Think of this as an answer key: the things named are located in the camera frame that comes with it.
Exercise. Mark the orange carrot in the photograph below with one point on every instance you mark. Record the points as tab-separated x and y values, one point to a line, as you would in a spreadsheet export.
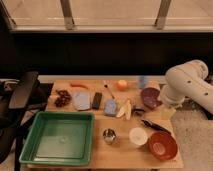
79	85

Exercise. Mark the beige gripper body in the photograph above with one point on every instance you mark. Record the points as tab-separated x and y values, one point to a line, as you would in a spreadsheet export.
167	113

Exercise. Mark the wooden table board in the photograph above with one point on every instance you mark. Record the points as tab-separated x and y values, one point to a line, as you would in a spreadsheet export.
121	154

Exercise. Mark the small dark clip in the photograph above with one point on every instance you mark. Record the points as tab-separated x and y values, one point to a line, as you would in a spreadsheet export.
138	111

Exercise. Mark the small metal cup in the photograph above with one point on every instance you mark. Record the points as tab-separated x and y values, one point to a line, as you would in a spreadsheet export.
109	136

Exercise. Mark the blue plastic cup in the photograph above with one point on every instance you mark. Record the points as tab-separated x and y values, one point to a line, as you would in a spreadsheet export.
143	81

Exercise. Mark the red bowl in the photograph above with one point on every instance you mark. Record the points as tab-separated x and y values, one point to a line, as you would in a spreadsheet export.
163	146

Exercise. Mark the white paper cup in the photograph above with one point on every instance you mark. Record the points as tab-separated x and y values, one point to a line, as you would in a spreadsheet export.
138	136

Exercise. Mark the dark red grapes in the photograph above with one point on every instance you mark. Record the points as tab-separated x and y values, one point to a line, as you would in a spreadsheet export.
63	98

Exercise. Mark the blue scrub brush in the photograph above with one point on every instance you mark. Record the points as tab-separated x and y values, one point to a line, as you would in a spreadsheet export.
110	106

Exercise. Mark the orange fruit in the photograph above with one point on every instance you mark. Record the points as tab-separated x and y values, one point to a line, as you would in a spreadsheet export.
122	85

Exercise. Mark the purple bowl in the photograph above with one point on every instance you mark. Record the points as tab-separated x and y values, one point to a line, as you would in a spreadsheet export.
149	97

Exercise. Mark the black rectangular block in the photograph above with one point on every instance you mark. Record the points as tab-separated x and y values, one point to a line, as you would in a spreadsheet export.
96	100

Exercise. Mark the black office chair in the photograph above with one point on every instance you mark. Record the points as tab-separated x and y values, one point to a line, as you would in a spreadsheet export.
26	96

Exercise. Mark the green plastic tray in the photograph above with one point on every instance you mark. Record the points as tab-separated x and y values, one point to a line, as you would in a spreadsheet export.
59	139

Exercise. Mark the black brush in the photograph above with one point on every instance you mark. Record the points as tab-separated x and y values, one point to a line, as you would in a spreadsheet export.
155	126

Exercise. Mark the peeled banana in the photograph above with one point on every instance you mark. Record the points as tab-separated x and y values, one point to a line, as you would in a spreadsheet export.
125	110

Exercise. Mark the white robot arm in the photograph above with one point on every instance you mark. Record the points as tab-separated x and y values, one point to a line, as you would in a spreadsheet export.
188	80

